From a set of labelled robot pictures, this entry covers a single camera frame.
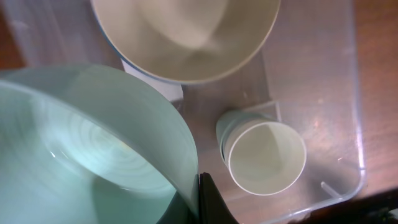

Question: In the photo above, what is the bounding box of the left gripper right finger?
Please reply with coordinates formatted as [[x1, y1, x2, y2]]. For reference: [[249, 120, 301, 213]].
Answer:
[[199, 172, 239, 224]]

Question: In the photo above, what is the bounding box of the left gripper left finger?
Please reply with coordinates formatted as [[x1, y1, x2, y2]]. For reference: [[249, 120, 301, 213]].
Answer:
[[157, 174, 200, 224]]

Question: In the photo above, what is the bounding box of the cream plastic cup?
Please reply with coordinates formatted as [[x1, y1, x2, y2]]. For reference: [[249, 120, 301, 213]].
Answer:
[[223, 119, 307, 196]]

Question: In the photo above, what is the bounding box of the grey plastic cup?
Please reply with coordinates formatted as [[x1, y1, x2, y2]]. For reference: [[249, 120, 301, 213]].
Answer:
[[221, 113, 274, 162]]

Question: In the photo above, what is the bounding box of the mint green plastic cup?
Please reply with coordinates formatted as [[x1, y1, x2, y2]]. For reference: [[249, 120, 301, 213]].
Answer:
[[215, 108, 268, 156]]

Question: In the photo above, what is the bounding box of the clear plastic storage bin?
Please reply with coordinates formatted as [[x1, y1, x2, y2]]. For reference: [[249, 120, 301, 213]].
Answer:
[[1, 1, 365, 223]]

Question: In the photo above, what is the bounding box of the mint green small bowl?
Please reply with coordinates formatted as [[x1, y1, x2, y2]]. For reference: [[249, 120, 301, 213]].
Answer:
[[1, 64, 198, 223]]

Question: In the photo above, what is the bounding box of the white label sticker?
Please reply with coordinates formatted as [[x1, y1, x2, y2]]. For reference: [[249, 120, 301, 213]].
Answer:
[[121, 59, 183, 101]]

